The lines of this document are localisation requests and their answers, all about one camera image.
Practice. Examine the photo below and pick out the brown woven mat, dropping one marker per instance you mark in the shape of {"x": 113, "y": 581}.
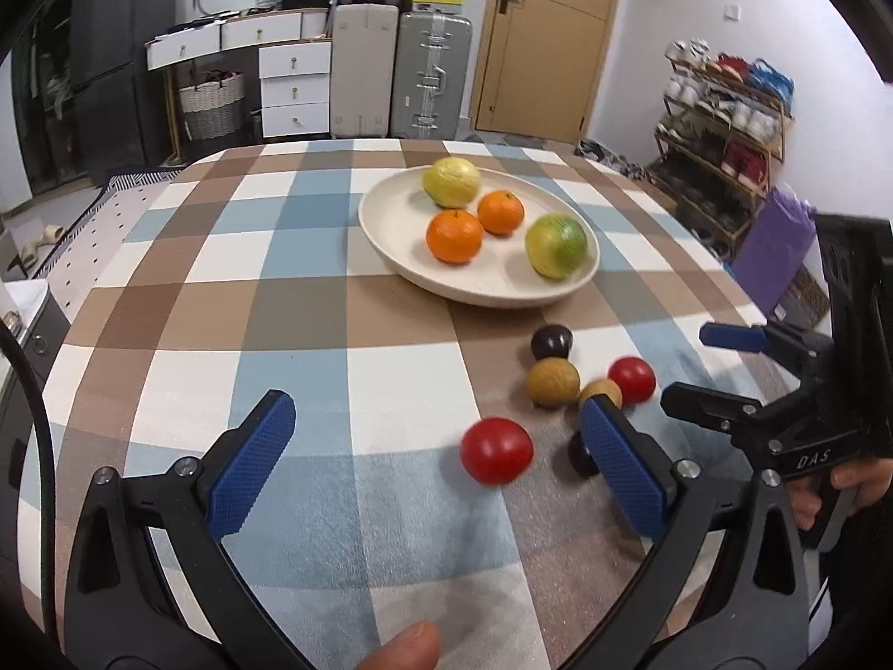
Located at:
{"x": 806, "y": 300}

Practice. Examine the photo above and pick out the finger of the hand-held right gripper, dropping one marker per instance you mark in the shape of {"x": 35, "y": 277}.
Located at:
{"x": 704, "y": 405}
{"x": 732, "y": 337}

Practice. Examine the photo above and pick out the silver suitcase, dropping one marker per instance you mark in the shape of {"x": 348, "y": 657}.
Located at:
{"x": 429, "y": 77}

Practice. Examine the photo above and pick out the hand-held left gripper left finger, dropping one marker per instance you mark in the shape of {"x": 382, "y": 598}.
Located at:
{"x": 251, "y": 464}

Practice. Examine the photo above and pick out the small brown round fruit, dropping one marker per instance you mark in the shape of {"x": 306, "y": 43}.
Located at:
{"x": 598, "y": 391}

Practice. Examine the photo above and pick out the wooden door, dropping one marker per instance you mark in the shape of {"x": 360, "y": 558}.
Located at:
{"x": 551, "y": 42}

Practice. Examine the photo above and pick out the rows of shoes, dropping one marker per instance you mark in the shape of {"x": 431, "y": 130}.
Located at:
{"x": 732, "y": 118}

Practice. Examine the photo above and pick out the checkered tablecloth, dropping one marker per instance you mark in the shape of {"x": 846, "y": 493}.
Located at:
{"x": 279, "y": 335}

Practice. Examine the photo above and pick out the dark purple plum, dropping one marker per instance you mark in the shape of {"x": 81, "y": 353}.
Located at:
{"x": 552, "y": 342}
{"x": 580, "y": 455}

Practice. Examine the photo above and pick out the person's right forearm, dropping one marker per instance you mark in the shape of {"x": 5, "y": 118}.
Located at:
{"x": 865, "y": 572}

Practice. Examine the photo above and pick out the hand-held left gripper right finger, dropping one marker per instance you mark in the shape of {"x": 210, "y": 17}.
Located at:
{"x": 624, "y": 478}

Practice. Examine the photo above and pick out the black wardrobe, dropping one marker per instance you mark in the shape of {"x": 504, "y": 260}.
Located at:
{"x": 118, "y": 63}

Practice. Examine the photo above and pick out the person's left hand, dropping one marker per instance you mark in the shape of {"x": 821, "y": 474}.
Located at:
{"x": 404, "y": 649}

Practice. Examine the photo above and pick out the small orange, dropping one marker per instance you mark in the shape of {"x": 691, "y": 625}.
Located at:
{"x": 501, "y": 212}

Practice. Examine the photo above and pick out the large orange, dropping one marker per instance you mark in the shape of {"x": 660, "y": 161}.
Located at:
{"x": 455, "y": 236}

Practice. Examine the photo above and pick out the small red cherry tomato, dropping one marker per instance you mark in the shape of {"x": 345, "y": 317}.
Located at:
{"x": 632, "y": 380}

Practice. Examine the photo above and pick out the white drawer cabinet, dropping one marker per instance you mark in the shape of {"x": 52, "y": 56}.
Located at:
{"x": 294, "y": 91}

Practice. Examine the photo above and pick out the green-yellow lime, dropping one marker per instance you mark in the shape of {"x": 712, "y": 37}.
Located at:
{"x": 556, "y": 246}

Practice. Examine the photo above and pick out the beige suitcase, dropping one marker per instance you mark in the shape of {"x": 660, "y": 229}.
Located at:
{"x": 363, "y": 70}

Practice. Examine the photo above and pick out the person's right hand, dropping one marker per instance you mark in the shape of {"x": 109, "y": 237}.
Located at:
{"x": 861, "y": 481}

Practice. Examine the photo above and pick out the yellow lemon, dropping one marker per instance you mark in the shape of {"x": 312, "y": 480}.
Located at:
{"x": 452, "y": 181}

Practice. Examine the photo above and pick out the wooden shoe rack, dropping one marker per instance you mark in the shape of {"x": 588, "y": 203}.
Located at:
{"x": 704, "y": 174}

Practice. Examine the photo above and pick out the white desk with drawers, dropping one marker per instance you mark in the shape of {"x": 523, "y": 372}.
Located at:
{"x": 237, "y": 33}

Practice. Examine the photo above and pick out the large brown round fruit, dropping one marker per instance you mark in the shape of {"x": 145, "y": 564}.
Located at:
{"x": 552, "y": 382}

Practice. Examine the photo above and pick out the large red cherry tomato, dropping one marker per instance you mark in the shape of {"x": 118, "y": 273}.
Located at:
{"x": 497, "y": 450}

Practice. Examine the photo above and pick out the purple paper bag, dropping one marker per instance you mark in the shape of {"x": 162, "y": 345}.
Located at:
{"x": 771, "y": 251}

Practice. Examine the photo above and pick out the woven laundry basket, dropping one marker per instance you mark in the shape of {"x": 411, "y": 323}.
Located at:
{"x": 211, "y": 108}

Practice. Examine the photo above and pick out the dotted floor rug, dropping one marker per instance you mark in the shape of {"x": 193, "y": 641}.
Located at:
{"x": 84, "y": 237}

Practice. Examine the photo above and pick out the grey patterned cloth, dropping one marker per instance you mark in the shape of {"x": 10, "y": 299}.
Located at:
{"x": 614, "y": 157}

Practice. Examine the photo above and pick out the cream round plate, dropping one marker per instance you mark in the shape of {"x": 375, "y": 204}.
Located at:
{"x": 397, "y": 223}

